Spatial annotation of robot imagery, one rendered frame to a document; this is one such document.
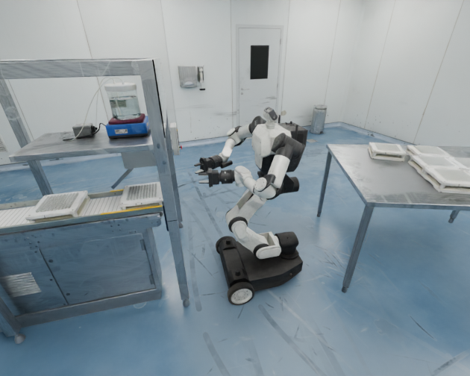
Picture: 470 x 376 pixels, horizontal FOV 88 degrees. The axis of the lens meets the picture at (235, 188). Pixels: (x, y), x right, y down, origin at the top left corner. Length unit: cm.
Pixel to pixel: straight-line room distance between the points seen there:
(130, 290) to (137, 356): 42
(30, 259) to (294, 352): 172
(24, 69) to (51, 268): 117
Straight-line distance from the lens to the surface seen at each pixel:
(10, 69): 137
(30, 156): 145
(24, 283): 212
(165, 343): 195
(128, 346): 201
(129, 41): 489
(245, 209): 173
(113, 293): 209
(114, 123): 144
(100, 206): 175
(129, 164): 164
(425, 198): 192
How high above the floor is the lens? 166
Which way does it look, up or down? 29 degrees down
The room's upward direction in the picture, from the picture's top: 1 degrees counter-clockwise
